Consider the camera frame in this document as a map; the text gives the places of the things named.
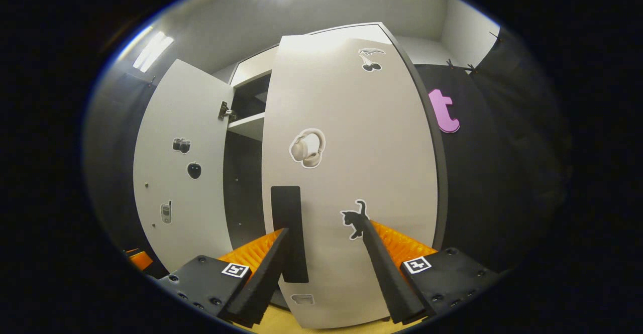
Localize white cabinet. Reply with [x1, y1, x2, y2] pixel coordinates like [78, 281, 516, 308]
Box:
[133, 22, 449, 329]

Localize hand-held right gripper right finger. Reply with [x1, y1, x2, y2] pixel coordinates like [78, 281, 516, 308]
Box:
[363, 214, 503, 324]

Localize black door handle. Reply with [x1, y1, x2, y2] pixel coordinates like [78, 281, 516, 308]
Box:
[270, 186, 309, 283]

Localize white cabinet shelf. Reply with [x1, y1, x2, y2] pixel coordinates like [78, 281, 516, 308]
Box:
[227, 112, 266, 142]

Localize white cabinet door with headphone sticker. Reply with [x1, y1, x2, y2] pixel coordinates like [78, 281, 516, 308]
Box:
[261, 23, 448, 329]

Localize white cabinet door with phone sticker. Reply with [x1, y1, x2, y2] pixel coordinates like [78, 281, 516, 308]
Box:
[133, 59, 236, 273]

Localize black backdrop cloth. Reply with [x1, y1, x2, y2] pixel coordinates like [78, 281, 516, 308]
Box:
[414, 25, 573, 274]
[85, 70, 151, 269]

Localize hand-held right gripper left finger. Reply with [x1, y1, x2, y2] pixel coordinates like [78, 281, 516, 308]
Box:
[153, 228, 291, 328]

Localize ceiling light panel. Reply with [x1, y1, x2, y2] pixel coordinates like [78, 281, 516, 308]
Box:
[132, 31, 174, 73]

